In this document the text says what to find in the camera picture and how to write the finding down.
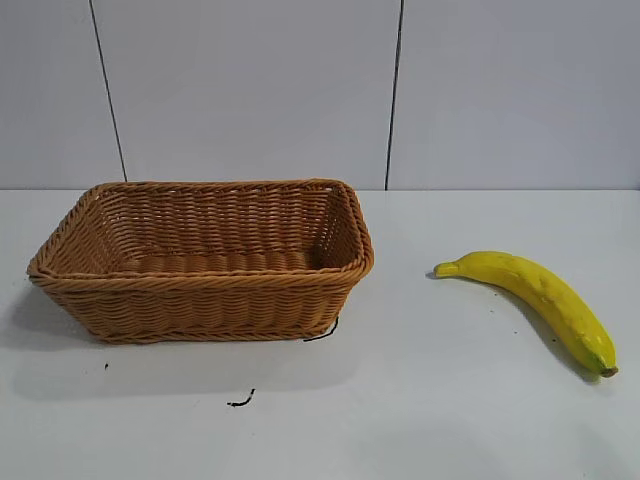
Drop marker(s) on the yellow banana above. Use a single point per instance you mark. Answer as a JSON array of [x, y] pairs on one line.
[[545, 292]]

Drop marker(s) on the brown woven wicker basket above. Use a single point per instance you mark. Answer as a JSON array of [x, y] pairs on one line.
[[200, 305]]

